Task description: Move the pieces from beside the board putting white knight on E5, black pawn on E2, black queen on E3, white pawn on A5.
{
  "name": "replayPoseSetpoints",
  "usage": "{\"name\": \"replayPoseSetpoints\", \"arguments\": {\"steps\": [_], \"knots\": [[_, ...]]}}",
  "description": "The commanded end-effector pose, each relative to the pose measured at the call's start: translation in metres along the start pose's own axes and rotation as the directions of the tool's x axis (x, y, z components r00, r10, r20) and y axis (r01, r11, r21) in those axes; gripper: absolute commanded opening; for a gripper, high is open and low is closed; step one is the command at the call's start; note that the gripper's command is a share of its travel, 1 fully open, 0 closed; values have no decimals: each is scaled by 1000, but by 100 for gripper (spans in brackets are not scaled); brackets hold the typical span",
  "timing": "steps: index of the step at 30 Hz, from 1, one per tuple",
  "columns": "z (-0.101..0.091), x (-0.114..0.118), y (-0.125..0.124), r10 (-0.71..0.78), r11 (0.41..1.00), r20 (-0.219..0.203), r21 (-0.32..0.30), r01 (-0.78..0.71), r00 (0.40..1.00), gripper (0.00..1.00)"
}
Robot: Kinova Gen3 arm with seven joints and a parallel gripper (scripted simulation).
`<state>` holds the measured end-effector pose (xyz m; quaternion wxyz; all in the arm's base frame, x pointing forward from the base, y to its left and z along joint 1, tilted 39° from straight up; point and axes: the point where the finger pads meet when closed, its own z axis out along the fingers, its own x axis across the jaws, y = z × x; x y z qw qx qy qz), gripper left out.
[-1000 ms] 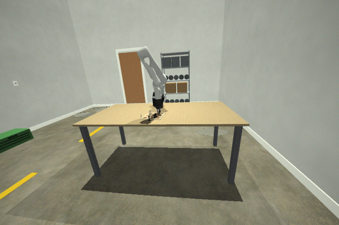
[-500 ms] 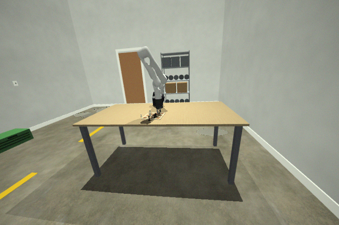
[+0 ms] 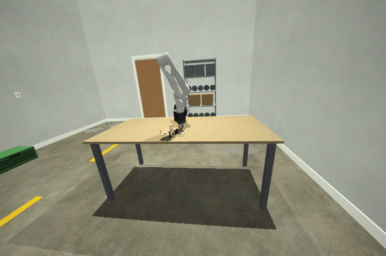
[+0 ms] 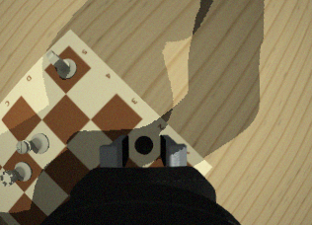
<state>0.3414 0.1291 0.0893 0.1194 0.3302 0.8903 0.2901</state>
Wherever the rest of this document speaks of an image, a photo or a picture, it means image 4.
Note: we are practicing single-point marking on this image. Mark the chessboard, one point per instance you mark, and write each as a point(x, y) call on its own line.
point(77, 115)

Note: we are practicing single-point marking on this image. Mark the black pawn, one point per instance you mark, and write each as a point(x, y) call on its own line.
point(145, 145)

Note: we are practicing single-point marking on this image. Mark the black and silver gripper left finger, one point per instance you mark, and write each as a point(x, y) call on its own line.
point(116, 154)

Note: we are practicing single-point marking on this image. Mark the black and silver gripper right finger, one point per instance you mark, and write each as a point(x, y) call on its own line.
point(172, 154)

